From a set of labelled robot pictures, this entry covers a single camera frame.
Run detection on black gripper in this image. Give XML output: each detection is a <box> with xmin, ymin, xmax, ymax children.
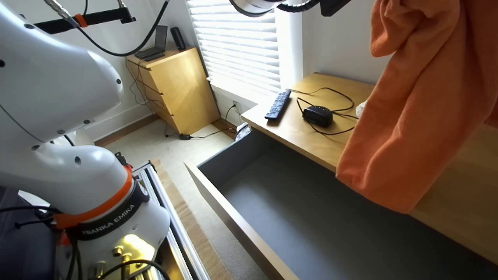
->
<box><xmin>317</xmin><ymin>0</ymin><xmax>355</xmax><ymax>19</ymax></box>

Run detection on orange terry blanket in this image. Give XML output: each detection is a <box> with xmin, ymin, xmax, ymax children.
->
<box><xmin>334</xmin><ymin>0</ymin><xmax>498</xmax><ymax>215</ymax></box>

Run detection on open grey-lined wooden drawer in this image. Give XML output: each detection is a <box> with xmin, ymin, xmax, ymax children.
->
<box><xmin>183</xmin><ymin>128</ymin><xmax>498</xmax><ymax>280</ymax></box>

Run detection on light wooden chest of drawers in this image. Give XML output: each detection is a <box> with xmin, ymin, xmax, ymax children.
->
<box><xmin>239</xmin><ymin>72</ymin><xmax>498</xmax><ymax>267</ymax></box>

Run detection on white horizontal window blinds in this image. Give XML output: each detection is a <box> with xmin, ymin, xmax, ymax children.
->
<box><xmin>185</xmin><ymin>0</ymin><xmax>285</xmax><ymax>99</ymax></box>

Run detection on black power adapter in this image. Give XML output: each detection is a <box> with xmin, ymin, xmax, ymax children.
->
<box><xmin>300</xmin><ymin>105</ymin><xmax>334</xmax><ymax>130</ymax></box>

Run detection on black TV remote control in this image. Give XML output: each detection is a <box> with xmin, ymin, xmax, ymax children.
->
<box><xmin>263</xmin><ymin>89</ymin><xmax>292</xmax><ymax>125</ymax></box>

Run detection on dark upright box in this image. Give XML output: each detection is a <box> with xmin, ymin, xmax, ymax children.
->
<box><xmin>169</xmin><ymin>25</ymin><xmax>188</xmax><ymax>53</ymax></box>

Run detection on small wooden dresser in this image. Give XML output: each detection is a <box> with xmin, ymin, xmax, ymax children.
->
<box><xmin>124</xmin><ymin>47</ymin><xmax>222</xmax><ymax>137</ymax></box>

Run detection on grey laptop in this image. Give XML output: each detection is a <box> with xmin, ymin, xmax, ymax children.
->
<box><xmin>134</xmin><ymin>24</ymin><xmax>169</xmax><ymax>63</ymax></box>

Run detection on brass metal fitting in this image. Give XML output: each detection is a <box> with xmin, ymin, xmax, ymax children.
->
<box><xmin>110</xmin><ymin>234</ymin><xmax>157</xmax><ymax>280</ymax></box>

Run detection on thin dark adapter cable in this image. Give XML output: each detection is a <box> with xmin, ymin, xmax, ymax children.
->
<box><xmin>289</xmin><ymin>85</ymin><xmax>361</xmax><ymax>137</ymax></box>

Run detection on thick black hanging cable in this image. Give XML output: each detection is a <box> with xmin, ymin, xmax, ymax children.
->
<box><xmin>43</xmin><ymin>0</ymin><xmax>171</xmax><ymax>58</ymax></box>

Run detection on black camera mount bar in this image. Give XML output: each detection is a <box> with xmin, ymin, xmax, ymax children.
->
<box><xmin>32</xmin><ymin>7</ymin><xmax>137</xmax><ymax>36</ymax></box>

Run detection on metal base rail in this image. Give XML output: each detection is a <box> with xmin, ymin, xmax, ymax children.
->
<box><xmin>130</xmin><ymin>161</ymin><xmax>211</xmax><ymax>280</ymax></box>

